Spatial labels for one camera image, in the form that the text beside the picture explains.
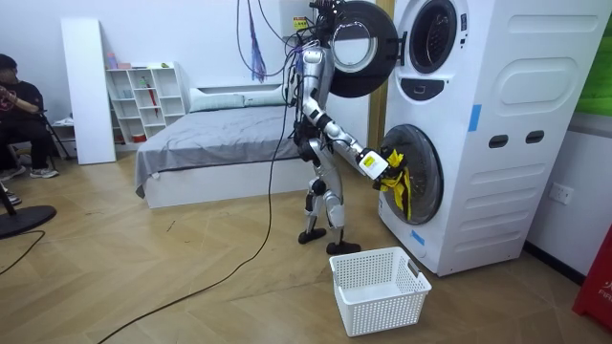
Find thin black floor cable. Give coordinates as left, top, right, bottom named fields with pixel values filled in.
left=0, top=229, right=47, bottom=277

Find white wall socket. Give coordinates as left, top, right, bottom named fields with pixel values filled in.
left=547, top=182, right=576, bottom=206

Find white cube shelf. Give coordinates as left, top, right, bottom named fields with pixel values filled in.
left=104, top=61, right=191, bottom=145

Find tall white board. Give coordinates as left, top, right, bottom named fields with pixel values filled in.
left=59, top=17, right=118, bottom=166

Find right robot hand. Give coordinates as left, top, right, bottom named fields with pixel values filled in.
left=357, top=147, right=408, bottom=192

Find black round stand base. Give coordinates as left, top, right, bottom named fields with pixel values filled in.
left=0, top=183, right=58, bottom=241

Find white plastic laundry basket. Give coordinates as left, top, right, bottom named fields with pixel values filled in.
left=328, top=246, right=433, bottom=338

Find yellow cloth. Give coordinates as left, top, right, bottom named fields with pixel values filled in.
left=378, top=147, right=413, bottom=223

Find robot legs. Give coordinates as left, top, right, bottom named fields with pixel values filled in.
left=296, top=137, right=362, bottom=256

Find black folding chair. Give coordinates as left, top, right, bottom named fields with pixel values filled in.
left=36, top=109, right=74, bottom=161

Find white washing machine tower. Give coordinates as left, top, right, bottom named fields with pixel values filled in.
left=377, top=0, right=612, bottom=278

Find red box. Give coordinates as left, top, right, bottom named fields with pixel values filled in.
left=571, top=237, right=612, bottom=332

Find white wall box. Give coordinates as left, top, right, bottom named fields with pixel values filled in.
left=278, top=0, right=317, bottom=39

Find robot body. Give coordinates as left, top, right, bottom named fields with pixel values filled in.
left=285, top=0, right=346, bottom=161

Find green wall poster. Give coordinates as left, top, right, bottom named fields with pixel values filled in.
left=574, top=12, right=612, bottom=118

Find wooden post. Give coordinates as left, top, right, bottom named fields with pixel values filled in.
left=367, top=0, right=398, bottom=150

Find open round washing machine door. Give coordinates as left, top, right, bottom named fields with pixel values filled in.
left=328, top=0, right=408, bottom=99

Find cable bundle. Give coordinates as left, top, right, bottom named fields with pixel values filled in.
left=234, top=0, right=317, bottom=84

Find red umbrella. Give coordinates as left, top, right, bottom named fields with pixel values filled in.
left=144, top=81, right=160, bottom=118

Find grey bed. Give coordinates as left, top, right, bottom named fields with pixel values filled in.
left=134, top=83, right=315, bottom=210

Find pale green pillow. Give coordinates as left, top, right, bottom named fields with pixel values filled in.
left=242, top=89, right=289, bottom=108
left=188, top=88, right=247, bottom=114

